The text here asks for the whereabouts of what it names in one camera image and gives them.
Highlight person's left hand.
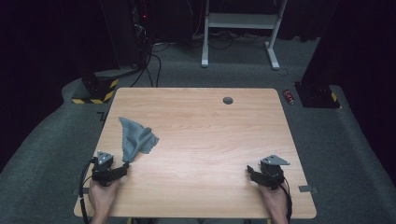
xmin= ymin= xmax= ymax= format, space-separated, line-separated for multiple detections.
xmin=88 ymin=178 xmax=121 ymax=217

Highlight black floor cables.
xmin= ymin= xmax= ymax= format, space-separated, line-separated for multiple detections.
xmin=130 ymin=41 xmax=171 ymax=89

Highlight black base with yellow mark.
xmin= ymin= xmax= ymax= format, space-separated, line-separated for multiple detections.
xmin=293 ymin=81 xmax=342 ymax=109

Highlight cables under white stand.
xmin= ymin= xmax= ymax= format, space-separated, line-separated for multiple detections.
xmin=192 ymin=29 xmax=270 ymax=51

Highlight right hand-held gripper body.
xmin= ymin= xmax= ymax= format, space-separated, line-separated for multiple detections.
xmin=257 ymin=154 xmax=291 ymax=191

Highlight red can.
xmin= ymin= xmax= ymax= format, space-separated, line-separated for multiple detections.
xmin=282 ymin=89 xmax=296 ymax=106

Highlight black yellow striped base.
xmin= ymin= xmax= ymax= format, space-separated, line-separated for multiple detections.
xmin=71 ymin=68 xmax=120 ymax=105

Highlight grey cloth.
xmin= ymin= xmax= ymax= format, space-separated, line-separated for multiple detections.
xmin=118 ymin=117 xmax=160 ymax=163

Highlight black column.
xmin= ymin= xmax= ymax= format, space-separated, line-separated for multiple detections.
xmin=299 ymin=0 xmax=342 ymax=91

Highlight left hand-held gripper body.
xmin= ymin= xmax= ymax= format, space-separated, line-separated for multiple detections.
xmin=91 ymin=150 xmax=123 ymax=188

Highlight black cabinet with red light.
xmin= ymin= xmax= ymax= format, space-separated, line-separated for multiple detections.
xmin=99 ymin=0 xmax=150 ymax=71

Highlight person's right hand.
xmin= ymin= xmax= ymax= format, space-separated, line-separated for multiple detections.
xmin=259 ymin=183 xmax=290 ymax=217

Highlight white metal stand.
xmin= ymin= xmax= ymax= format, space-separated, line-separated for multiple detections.
xmin=200 ymin=0 xmax=290 ymax=71

